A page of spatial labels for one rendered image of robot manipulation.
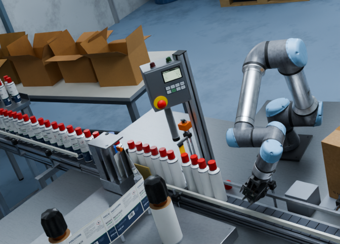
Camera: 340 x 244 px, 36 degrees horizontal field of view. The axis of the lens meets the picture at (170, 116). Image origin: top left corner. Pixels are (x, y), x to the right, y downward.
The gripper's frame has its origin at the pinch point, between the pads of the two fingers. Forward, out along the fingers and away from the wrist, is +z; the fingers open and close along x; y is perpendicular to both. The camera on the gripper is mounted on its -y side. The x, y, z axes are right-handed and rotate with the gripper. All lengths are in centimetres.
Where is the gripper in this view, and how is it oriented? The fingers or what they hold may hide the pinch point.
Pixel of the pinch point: (251, 199)
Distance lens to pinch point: 216.9
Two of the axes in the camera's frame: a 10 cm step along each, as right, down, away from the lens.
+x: 7.5, 5.5, -3.6
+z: -1.4, 6.8, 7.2
